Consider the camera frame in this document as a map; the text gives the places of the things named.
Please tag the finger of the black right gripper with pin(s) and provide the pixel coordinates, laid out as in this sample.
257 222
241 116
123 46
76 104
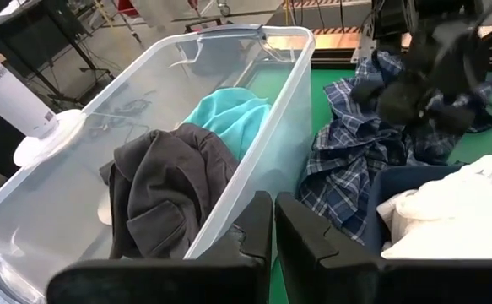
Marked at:
454 120
401 101

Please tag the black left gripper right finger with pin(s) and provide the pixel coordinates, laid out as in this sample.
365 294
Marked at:
313 262

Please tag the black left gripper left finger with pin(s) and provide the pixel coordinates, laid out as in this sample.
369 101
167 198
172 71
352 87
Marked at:
245 262

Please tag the blue plaid shirt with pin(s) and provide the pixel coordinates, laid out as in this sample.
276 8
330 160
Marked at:
347 169

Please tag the white stained shirt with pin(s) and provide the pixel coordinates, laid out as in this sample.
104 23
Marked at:
452 211

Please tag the dark grey garment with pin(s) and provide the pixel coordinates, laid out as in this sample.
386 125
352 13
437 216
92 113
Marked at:
165 190

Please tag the teal garment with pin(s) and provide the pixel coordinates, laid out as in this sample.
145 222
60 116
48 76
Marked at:
233 118

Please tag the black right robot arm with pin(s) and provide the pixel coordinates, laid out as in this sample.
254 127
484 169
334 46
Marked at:
397 17

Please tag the green table mat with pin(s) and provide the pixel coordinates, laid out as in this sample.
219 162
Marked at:
482 148

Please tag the navy fabric bin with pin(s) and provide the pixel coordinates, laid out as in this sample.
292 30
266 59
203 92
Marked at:
380 186

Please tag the clear plastic storage bin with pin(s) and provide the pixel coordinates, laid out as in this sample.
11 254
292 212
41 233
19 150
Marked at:
60 190

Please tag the white floor lamp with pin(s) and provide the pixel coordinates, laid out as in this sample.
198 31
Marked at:
13 101

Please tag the black side table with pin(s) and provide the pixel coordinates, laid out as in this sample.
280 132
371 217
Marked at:
39 34

